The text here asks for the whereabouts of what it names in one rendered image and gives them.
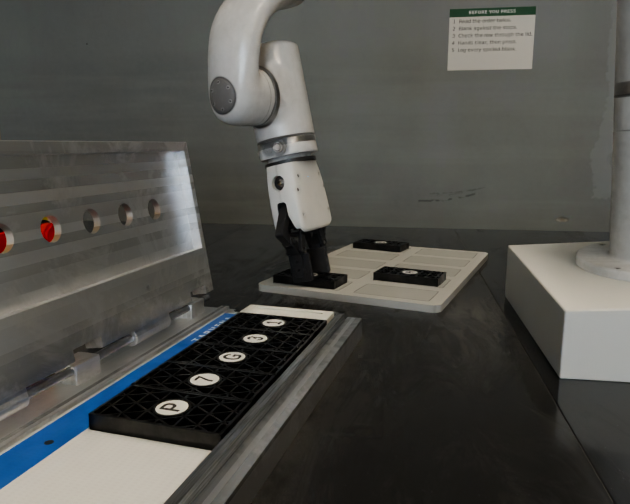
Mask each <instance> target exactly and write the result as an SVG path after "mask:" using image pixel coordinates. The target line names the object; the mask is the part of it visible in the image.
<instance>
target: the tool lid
mask: <svg viewBox="0 0 630 504"><path fill-rule="evenodd" d="M149 201H151V202H152V204H153V206H154V210H155V214H154V218H153V219H152V218H151V216H150V215H149V212H148V202H149ZM120 205H121V206H122V207H123V208H124V209H125V211H126V215H127V221H126V224H125V225H123V224H122V223H121V221H120V219H119V216H118V209H119V207H120ZM86 210H87V211H88V212H89V213H90V214H91V215H92V217H93V220H94V228H93V231H92V232H91V233H89V232H88V231H87V230H86V228H85V226H84V223H83V215H84V213H85V211H86ZM44 217H47V218H48V219H49V220H50V221H51V222H52V224H53V226H54V231H55V233H54V238H53V240H52V241H51V242H48V241H47V240H45V238H44V237H43V235H42V233H41V228H40V226H41V221H42V219H43V218H44ZM0 228H1V229H2V230H3V231H4V233H5V235H6V241H7V242H6V247H5V249H4V251H3V252H2V253H0V421H2V420H4V419H5V418H7V417H9V416H11V415H12V414H14V413H16V412H18V411H19V410H21V409H23V408H25V407H27V406H28V404H29V396H28V394H27V390H26V387H28V386H30V385H32V384H34V383H35V382H37V381H39V380H41V379H43V378H45V377H47V376H49V375H51V374H53V373H55V372H57V371H58V370H60V369H62V368H64V367H66V366H68V365H70V364H72V363H74V362H75V357H74V352H73V350H74V349H76V348H78V347H80V346H82V345H84V344H85V346H86V348H103V347H104V346H106V345H108V344H110V343H112V342H114V341H116V340H118V339H120V338H122V337H126V336H128V335H131V336H133V338H134V341H133V342H132V343H130V344H128V345H129V346H135V345H137V344H138V343H140V342H142V341H144V340H145V339H147V338H149V337H151V336H153V335H154V334H156V333H158V332H160V331H161V330H163V329H165V328H167V327H168V326H170V324H171V318H170V317H169V313H170V312H172V311H173V310H175V309H177V308H179V307H181V306H183V305H185V304H187V303H189V302H191V301H192V299H191V293H190V292H192V293H193V295H196V294H206V293H208V292H210V291H212V290H213V285H212V279H211V274H210V268H209V263H208V257H207V252H206V246H205V241H204V236H203V230H202V225H201V219H200V214H199V208H198V203H197V197H196V192H195V187H194V181H193V176H192V170H191V165H190V159H189V154H188V148H187V143H186V142H144V141H33V140H0Z"/></svg>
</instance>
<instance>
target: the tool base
mask: <svg viewBox="0 0 630 504"><path fill-rule="evenodd" d="M191 299H192V301H191V302H189V303H187V304H185V305H183V306H181V307H179V308H177V309H175V311H174V312H172V313H170V314H169V317H170V318H171V324H170V326H168V327H167V328H165V329H163V330H161V331H160V332H158V333H156V334H154V335H153V336H151V337H149V338H147V339H145V340H144V341H142V342H140V343H138V344H137V345H135V346H129V345H128V344H130V343H132V342H133V341H134V338H133V336H131V335H128V336H126V337H124V338H122V339H120V340H118V341H117V342H115V343H113V344H111V345H109V346H107V347H105V348H103V349H101V350H99V351H98V352H96V353H87V352H77V353H75V354H74V357H75V362H74V363H72V364H70V365H68V366H66V367H64V368H62V369H60V370H58V371H57V372H55V374H54V375H52V376H50V377H48V378H46V379H44V380H42V381H40V382H39V383H37V384H35V385H33V386H31V387H29V388H27V389H26V390H27V394H28V396H29V404H28V406H27V407H25V408H23V409H21V410H19V411H18V412H16V413H14V414H12V415H11V416H9V417H7V418H5V419H4V420H2V421H0V454H1V453H2V452H4V451H5V450H7V449H9V448H10V447H12V446H13V445H15V444H17V443H18V442H20V441H21V440H23V439H25V438H26V437H28V436H29V435H31V434H32V433H34V432H36V431H37V430H39V429H40V428H42V427H44V426H45V425H47V424H48V423H50V422H52V421H53V420H55V419H56V418H58V417H59V416H61V415H63V414H64V413H66V412H67V411H69V410H71V409H72V408H74V407H75V406H77V405H79V404H80V403H82V402H83V401H85V400H86V399H88V398H90V397H91V396H93V395H94V394H96V393H98V392H99V391H101V390H102V389H104V388H106V387H107V386H109V385H110V384H112V383H113V382H115V381H117V380H118V379H120V378H121V377H123V376H125V375H126V374H128V373H129V372H131V371H133V370H134V369H136V368H137V367H139V366H140V365H142V364H144V363H145V362H147V361H148V360H150V359H152V358H153V357H155V356H156V355H158V354H160V353H161V352H163V351H164V350H166V349H167V348H169V347H171V346H172V345H174V344H175V343H177V342H179V341H180V340H182V339H183V338H185V337H187V336H188V335H190V334H191V333H193V332H194V331H196V330H198V329H199V328H201V327H202V326H204V325H206V324H207V323H209V322H210V321H212V320H214V319H215V318H217V317H218V316H220V315H221V314H224V313H233V314H237V313H239V312H240V311H239V312H235V311H234V310H236V309H229V306H220V307H218V308H215V307H204V303H205V302H206V301H208V300H209V299H210V296H209V295H207V294H206V295H204V296H202V297H200V298H196V297H191ZM361 338H362V318H354V317H347V318H346V319H345V321H344V322H343V323H342V324H341V325H340V327H339V328H338V329H337V330H336V331H335V333H334V334H333V335H332V336H331V337H330V339H329V340H328V341H327V342H326V343H325V345H324V346H323V347H322V348H321V349H320V351H319V352H318V353H317V354H316V355H315V357H314V358H313V359H312V360H311V361H310V363H309V364H308V365H307V366H306V367H305V369H304V370H303V371H302V372H301V373H300V375H299V376H298V377H297V378H296V379H295V381H294V382H293V383H292V384H291V385H290V387H289V388H288V389H287V390H286V391H285V393H284V394H283V395H282V396H281V397H280V398H279V400H278V401H277V402H276V403H275V404H274V406H273V407H272V408H271V409H270V410H269V412H268V413H267V414H266V415H265V416H264V418H263V419H262V420H261V421H260V422H259V424H258V425H257V426H256V427H255V428H254V430H253V431H252V432H251V433H250V434H249V436H248V437H247V438H246V439H245V440H244V442H243V443H242V444H241V445H240V446H239V448H238V449H237V450H236V451H235V452H234V454H233V455H232V456H231V457H230V458H229V460H228V461H227V462H226V463H225V464H224V466H223V467H222V468H221V469H220V470H219V472H218V473H217V474H216V475H215V476H214V478H213V479H212V480H211V481H210V482H209V484H208V485H207V486H206V487H205V488H204V490H203V491H202V492H201V493H200V494H199V496H198V497H197V498H196V499H195V500H194V502H193V503H192V504H251V502H252V501H253V499H254V498H255V496H256V495H257V493H258V492H259V490H260V489H261V487H262V486H263V484H264V483H265V481H266V480H267V478H268V477H269V475H270V474H271V472H272V471H273V469H274V468H275V466H276V465H277V463H278V462H279V461H280V459H281V458H282V456H283V455H284V453H285V452H286V450H287V449H288V447H289V446H290V444H291V443H292V441H293V440H294V438H295V437H296V435H297V434H298V432H299V431H300V429H301V428H302V426H303V425H304V423H305V422H306V420H307V419H308V417H309V416H310V414H311V413H312V411H313V410H314V408H315V407H316V405H317V404H318V402H319V401H320V399H321V398H322V396H323V395H324V393H325V392H326V390H327V389H328V387H329V386H330V384H331V383H332V381H333V380H334V378H335V377H336V375H337V374H338V372H339V371H340V370H341V368H342V367H343V365H344V364H345V362H346V361H347V359H348V358H349V356H350V355H351V353H352V352H353V350H354V349H355V347H356V346H357V344H358V343H359V341H360V340H361Z"/></svg>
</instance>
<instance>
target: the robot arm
mask: <svg viewBox="0 0 630 504"><path fill-rule="evenodd" d="M304 1H305V0H225V1H224V2H223V3H222V5H221V6H220V8H219V10H218V11H217V13H216V15H215V18H214V20H213V23H212V26H211V30H210V36H209V45H208V93H209V100H210V104H211V108H212V110H213V112H214V114H215V116H216V117H217V118H218V119H219V120H220V121H222V122H223V123H225V124H228V125H234V126H252V127H253V129H254V131H255V136H256V141H257V146H258V155H259V156H260V161H261V162H268V164H266V165H265V169H267V183H268V192H269V200H270V207H271V212H272V217H273V222H274V226H275V229H276V231H275V237H276V238H277V239H278V240H279V241H280V242H281V243H282V246H283V247H284V248H285V253H286V255H287V256H288V258H289V263H290V268H291V273H292V278H293V282H294V283H299V282H307V281H312V280H314V275H313V271H320V272H330V271H331V269H330V264H329V259H328V254H327V248H326V245H327V241H326V238H325V234H326V226H327V225H329V224H330V222H331V213H330V209H329V204H328V200H327V196H326V192H325V188H324V184H323V180H322V177H321V174H320V171H319V168H318V165H317V162H316V156H314V155H313V156H311V154H312V153H315V152H317V151H318V148H317V143H316V138H315V133H314V127H313V122H312V117H311V111H310V106H309V101H308V95H307V90H306V85H305V79H304V74H303V69H302V64H301V58H300V53H299V48H298V45H297V44H296V43H294V42H291V41H286V40H276V41H268V42H263V43H261V40H262V36H263V33H264V30H265V27H266V25H267V23H268V21H269V20H270V18H271V17H272V15H273V14H274V13H275V12H277V11H279V10H284V9H289V8H293V7H296V6H298V5H300V4H301V3H302V2H304ZM311 233H313V234H312V236H311ZM296 237H298V241H299V243H298V242H297V241H296V239H295V238H296ZM305 239H306V241H305ZM306 242H307V245H308V247H309V248H310V249H306ZM306 251H307V253H306ZM576 264H577V265H578V266H579V267H580V268H582V269H583V270H585V271H588V272H590V273H593V274H596V275H599V276H603V277H607V278H611V279H616V280H621V281H628V282H630V0H617V16H616V52H615V82H614V115H613V145H612V177H611V209H610V240H609V241H607V242H600V243H596V244H591V245H588V246H585V247H583V248H581V249H579V250H578V251H577V252H576Z"/></svg>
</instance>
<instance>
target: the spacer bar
mask: <svg viewBox="0 0 630 504"><path fill-rule="evenodd" d="M240 312H245V313H256V314H267V315H277V316H288V317H299V318H310V319H321V320H327V324H328V323H329V322H330V321H331V320H332V318H333V317H334V312H331V311H320V310H308V309H297V308H286V307H274V306H263V305H252V304H251V305H249V306H248V307H246V308H245V309H243V310H241V311H240Z"/></svg>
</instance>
